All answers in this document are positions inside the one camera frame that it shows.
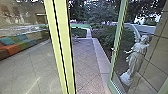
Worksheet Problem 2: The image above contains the orange outdoor bench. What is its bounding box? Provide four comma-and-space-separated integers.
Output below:
0, 44, 22, 61

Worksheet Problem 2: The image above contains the grey metal outdoor chair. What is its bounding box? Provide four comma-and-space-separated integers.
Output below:
71, 33, 82, 45

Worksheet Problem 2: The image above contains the large dark tree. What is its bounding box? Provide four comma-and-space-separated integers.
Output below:
68, 0, 168, 28

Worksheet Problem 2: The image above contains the green framed glass door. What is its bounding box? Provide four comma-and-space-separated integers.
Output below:
42, 0, 78, 94
106, 0, 168, 94

